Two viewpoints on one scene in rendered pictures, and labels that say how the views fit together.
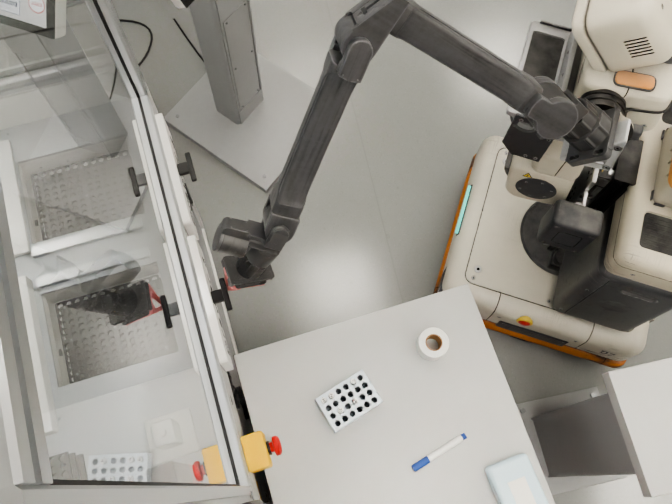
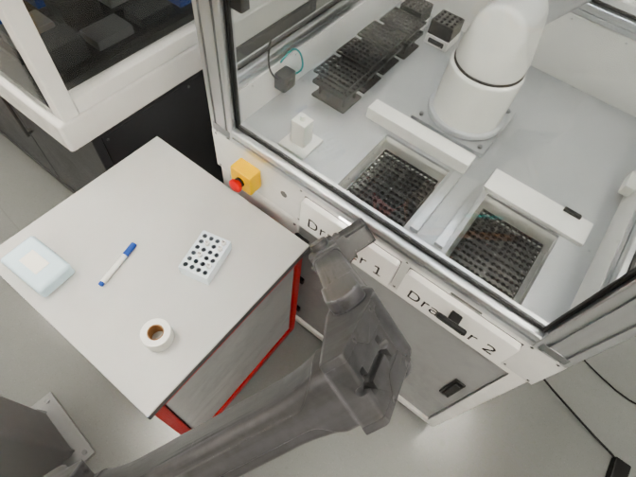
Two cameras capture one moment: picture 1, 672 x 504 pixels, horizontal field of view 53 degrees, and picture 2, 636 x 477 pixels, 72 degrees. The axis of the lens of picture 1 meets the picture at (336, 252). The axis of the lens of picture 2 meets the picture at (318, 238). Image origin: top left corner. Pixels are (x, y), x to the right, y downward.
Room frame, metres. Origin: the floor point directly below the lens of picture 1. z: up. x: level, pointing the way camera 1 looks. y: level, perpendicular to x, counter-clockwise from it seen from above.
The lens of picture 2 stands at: (0.77, -0.16, 1.81)
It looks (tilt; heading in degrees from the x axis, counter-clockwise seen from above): 58 degrees down; 142
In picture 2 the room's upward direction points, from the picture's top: 10 degrees clockwise
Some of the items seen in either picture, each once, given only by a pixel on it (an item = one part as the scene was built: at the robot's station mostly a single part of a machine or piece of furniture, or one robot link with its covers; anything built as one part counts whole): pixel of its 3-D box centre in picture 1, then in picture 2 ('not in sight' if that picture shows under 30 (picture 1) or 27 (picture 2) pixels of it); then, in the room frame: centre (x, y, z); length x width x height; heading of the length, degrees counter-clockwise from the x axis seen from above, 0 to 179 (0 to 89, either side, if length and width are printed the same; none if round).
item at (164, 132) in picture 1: (176, 177); (453, 316); (0.65, 0.38, 0.87); 0.29 x 0.02 x 0.11; 22
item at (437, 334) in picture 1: (432, 344); (157, 335); (0.33, -0.24, 0.78); 0.07 x 0.07 x 0.04
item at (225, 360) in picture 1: (210, 303); (346, 241); (0.36, 0.26, 0.87); 0.29 x 0.02 x 0.11; 22
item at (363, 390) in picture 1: (348, 401); (205, 256); (0.18, -0.06, 0.78); 0.12 x 0.08 x 0.04; 127
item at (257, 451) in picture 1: (258, 451); (245, 177); (0.06, 0.12, 0.88); 0.07 x 0.05 x 0.07; 22
